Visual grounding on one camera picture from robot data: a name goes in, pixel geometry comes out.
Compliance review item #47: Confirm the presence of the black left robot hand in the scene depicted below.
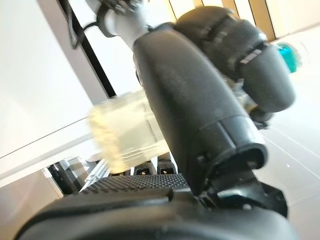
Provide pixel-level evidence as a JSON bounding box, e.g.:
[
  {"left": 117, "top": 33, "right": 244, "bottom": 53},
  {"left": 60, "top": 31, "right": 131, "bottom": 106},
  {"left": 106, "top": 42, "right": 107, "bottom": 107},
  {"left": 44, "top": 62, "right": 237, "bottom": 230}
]
[{"left": 172, "top": 6, "right": 298, "bottom": 131}]

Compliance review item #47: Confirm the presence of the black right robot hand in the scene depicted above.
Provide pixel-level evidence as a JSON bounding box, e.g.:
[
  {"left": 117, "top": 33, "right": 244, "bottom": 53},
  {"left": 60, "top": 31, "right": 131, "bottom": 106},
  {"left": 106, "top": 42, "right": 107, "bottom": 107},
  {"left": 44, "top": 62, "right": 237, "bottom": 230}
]
[{"left": 14, "top": 23, "right": 301, "bottom": 240}]

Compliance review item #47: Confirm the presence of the yellow tea bottle green label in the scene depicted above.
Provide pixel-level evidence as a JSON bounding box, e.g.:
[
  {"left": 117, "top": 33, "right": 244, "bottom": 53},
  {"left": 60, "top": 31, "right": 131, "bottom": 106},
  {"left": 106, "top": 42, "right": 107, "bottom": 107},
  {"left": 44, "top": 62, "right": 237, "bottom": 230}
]
[{"left": 87, "top": 41, "right": 311, "bottom": 175}]

